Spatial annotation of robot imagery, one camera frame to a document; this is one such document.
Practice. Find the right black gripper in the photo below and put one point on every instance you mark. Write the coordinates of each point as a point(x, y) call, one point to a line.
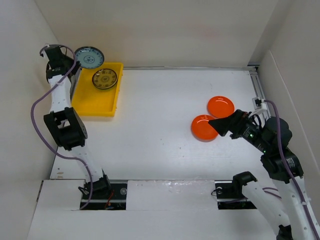
point(234, 121)

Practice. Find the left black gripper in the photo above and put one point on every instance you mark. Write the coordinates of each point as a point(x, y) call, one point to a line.
point(77, 67)

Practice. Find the orange plate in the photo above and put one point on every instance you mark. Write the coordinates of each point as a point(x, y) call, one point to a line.
point(220, 107)
point(202, 130)

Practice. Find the blue white patterned plate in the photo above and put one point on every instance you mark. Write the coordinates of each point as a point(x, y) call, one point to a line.
point(89, 57)

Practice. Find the yellow patterned plate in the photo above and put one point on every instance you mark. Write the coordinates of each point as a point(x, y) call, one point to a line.
point(105, 79)

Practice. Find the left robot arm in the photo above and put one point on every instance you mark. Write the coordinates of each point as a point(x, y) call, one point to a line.
point(64, 124)

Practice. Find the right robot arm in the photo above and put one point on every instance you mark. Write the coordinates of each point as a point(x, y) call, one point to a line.
point(295, 219)

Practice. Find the yellow plastic bin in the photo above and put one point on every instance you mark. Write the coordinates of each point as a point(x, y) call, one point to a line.
point(87, 100)

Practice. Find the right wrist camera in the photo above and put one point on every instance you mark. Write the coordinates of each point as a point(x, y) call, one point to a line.
point(259, 105)

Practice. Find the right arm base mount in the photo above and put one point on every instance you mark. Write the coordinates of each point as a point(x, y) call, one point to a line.
point(228, 198)

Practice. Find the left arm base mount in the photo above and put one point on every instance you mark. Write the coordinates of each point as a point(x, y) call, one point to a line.
point(114, 200)

